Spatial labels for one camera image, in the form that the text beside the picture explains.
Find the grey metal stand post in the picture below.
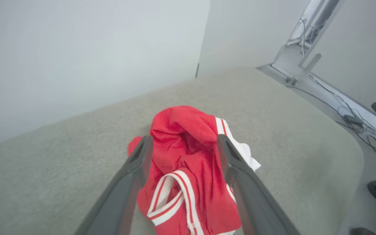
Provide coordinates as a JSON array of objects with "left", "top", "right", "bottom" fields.
[{"left": 257, "top": 0, "right": 342, "bottom": 87}]

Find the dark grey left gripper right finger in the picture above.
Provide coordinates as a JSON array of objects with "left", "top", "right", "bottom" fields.
[{"left": 217, "top": 134, "right": 301, "bottom": 235}]

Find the red garment with white trim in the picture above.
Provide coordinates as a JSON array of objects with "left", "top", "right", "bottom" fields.
[{"left": 128, "top": 105, "right": 261, "bottom": 235}]

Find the black power adapter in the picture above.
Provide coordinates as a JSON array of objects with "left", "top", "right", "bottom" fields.
[{"left": 343, "top": 114, "right": 364, "bottom": 126}]

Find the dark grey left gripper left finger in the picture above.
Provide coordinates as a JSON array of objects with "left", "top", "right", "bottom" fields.
[{"left": 75, "top": 135, "right": 154, "bottom": 235}]

